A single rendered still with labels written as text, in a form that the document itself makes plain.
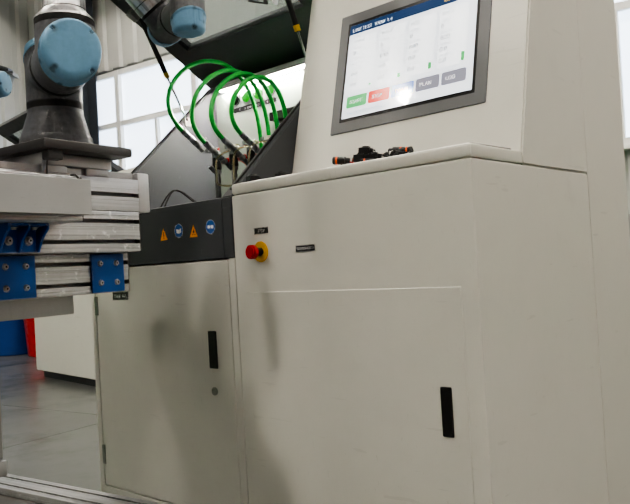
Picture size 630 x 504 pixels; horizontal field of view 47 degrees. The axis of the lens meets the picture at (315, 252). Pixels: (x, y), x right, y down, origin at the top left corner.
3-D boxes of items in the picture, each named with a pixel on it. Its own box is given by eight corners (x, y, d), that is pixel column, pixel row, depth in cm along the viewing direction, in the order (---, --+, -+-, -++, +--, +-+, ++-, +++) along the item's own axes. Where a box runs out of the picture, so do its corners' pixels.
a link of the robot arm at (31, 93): (77, 112, 165) (74, 53, 165) (91, 98, 154) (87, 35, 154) (21, 109, 159) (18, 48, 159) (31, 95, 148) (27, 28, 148)
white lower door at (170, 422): (102, 484, 230) (91, 269, 232) (109, 482, 232) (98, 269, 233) (240, 524, 187) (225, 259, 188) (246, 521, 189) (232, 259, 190)
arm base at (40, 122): (48, 141, 146) (46, 92, 147) (4, 151, 155) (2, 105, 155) (108, 149, 159) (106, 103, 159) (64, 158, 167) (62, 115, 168)
